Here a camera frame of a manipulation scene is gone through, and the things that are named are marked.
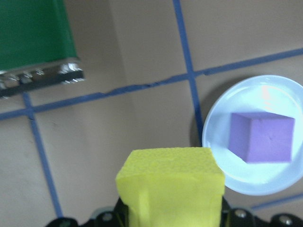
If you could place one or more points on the yellow foam block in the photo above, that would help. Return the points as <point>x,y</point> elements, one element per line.
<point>170,189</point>

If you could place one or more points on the purple foam block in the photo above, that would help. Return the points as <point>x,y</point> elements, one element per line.
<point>262,139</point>

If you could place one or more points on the green belt conveyor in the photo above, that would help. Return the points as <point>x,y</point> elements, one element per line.
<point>33,33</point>

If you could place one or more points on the white round plate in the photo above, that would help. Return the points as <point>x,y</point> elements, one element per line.
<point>248,175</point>

